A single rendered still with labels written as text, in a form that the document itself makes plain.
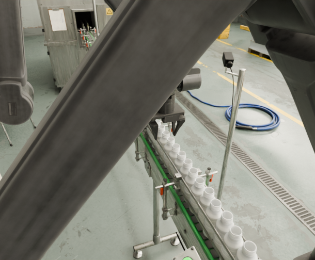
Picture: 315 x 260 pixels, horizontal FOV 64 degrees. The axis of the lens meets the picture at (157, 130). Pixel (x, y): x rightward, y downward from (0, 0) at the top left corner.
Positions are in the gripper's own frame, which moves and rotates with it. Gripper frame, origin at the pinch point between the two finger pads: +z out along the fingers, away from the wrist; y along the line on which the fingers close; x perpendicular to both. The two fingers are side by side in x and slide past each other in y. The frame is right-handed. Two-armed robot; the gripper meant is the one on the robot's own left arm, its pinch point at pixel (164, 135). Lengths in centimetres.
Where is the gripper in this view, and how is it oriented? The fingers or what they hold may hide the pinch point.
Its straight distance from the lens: 79.1
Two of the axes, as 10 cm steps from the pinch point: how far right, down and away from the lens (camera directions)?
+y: -9.4, 1.9, -2.8
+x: 3.4, 5.1, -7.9
